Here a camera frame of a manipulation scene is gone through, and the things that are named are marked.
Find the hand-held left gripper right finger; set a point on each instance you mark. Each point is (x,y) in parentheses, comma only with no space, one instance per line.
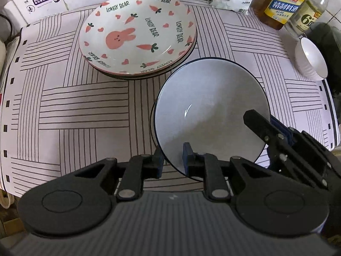
(188,160)

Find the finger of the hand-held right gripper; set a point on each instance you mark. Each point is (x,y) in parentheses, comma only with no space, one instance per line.
(262,126)
(285,160)

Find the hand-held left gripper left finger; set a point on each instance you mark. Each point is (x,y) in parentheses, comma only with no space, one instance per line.
(158,162)

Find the white bowl with dark rim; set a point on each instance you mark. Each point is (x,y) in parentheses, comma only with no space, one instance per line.
(152,122)
(313,56)

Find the grey plate with dark rim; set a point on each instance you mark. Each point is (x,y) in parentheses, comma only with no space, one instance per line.
(213,98)

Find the white plate with dark rim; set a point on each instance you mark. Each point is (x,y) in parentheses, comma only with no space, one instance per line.
(179,64)

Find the pink rabbit print plate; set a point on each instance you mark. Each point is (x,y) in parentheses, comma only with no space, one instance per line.
(138,32)

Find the striped table cover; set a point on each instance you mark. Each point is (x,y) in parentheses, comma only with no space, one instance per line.
(80,106)

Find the clear bottle yellow cap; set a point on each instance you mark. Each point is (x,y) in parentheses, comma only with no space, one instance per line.
(306,18)

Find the amber liquid bottle yellow label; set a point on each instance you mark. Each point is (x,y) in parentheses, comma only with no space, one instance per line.
(285,2)

